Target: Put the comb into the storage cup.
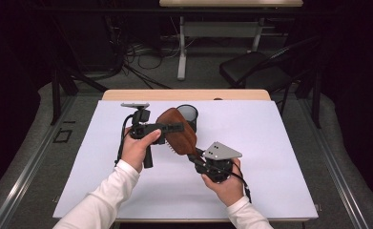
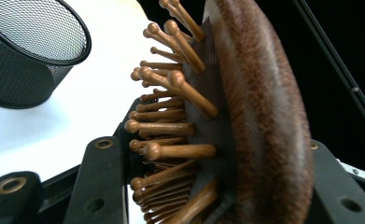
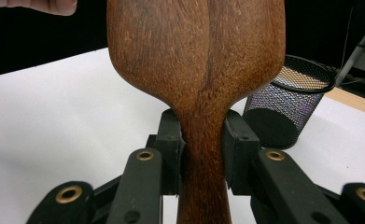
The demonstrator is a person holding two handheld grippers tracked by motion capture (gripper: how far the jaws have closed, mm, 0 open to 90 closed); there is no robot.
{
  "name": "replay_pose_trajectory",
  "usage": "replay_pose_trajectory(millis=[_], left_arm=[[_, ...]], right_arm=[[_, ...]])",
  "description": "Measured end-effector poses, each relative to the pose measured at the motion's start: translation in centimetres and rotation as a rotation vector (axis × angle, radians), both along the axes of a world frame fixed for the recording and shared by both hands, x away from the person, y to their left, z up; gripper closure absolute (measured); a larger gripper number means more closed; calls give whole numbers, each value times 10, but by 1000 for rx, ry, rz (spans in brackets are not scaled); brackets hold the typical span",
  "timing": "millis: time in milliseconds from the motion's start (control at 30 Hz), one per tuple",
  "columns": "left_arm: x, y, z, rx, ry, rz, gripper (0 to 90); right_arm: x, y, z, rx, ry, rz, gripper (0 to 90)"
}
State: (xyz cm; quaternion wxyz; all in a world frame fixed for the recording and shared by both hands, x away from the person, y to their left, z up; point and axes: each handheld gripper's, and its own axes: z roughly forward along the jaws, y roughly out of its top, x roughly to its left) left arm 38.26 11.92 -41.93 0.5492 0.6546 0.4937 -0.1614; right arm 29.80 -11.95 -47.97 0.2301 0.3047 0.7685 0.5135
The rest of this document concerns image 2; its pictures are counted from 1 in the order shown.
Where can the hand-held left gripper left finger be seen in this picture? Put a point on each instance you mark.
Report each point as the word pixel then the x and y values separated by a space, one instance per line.
pixel 93 183

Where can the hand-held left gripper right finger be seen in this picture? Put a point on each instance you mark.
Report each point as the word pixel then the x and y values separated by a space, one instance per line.
pixel 339 193

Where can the brown wooden hairbrush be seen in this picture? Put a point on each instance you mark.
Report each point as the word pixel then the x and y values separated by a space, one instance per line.
pixel 258 102

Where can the black mesh cup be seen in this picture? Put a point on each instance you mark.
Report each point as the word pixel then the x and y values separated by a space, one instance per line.
pixel 18 71

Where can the black metal bar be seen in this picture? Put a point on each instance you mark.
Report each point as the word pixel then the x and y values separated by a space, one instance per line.
pixel 342 74

